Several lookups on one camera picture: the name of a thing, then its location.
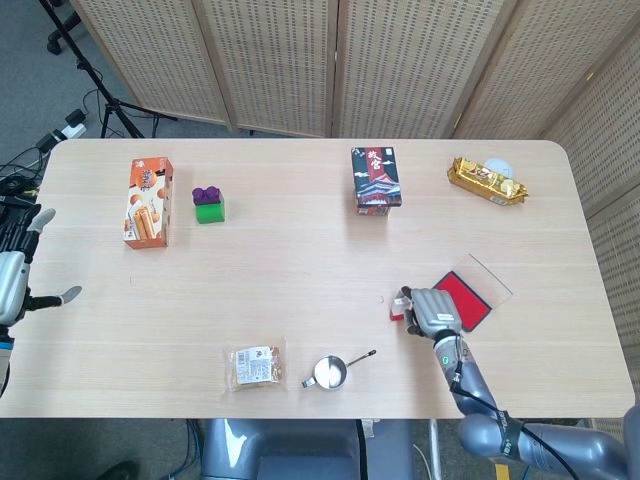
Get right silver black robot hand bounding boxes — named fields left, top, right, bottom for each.
left=398, top=285, right=462, bottom=337

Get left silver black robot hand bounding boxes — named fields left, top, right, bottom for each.
left=0, top=202, right=84, bottom=326

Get red ink pad clear lid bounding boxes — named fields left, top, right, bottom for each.
left=432, top=253, right=515, bottom=333

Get gold biscuit packet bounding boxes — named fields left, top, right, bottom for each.
left=446, top=156, right=529, bottom=206

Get dark printed palace box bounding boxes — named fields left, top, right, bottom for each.
left=350, top=145, right=405, bottom=217

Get silver table leg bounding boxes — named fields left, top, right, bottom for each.
left=427, top=418, right=444, bottom=480

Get orange egg roll box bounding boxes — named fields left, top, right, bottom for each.
left=122, top=156, right=176, bottom=250

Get white round disc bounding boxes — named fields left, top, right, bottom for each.
left=482, top=157, right=516, bottom=180

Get white power strip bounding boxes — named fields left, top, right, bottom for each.
left=35, top=122, right=87, bottom=150

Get packaged cake slice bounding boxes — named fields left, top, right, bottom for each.
left=222, top=337, right=289, bottom=395

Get grey robot torso base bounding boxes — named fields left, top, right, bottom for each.
left=199, top=418, right=416, bottom=480

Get black tripod stand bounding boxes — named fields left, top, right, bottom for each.
left=39, top=0, right=177, bottom=139

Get green toy block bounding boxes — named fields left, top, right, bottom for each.
left=195, top=192, right=226, bottom=225

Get purple toy block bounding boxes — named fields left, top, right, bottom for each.
left=191, top=185, right=223, bottom=206

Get rattan folding screen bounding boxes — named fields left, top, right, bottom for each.
left=69, top=0, right=640, bottom=441

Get black chair caster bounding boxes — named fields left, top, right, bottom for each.
left=46, top=12, right=82, bottom=56

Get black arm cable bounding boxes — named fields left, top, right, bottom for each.
left=449, top=333, right=591, bottom=480

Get black floor cables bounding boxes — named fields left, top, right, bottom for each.
left=0, top=144, right=51, bottom=211

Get steel cup with long handle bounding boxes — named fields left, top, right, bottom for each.
left=300, top=349, right=378, bottom=393

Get black velcro arm strap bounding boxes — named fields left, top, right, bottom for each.
left=492, top=409, right=526, bottom=459

